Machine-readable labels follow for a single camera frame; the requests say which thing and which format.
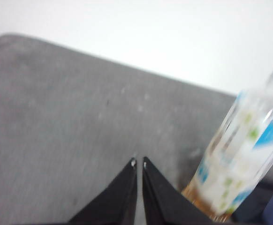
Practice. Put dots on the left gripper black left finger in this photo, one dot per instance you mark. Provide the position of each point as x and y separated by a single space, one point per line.
113 204

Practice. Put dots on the jasmine oolong tea bottle white label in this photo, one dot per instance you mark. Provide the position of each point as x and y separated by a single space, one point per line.
239 152

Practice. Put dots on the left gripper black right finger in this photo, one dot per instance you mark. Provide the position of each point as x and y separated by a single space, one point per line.
162 206

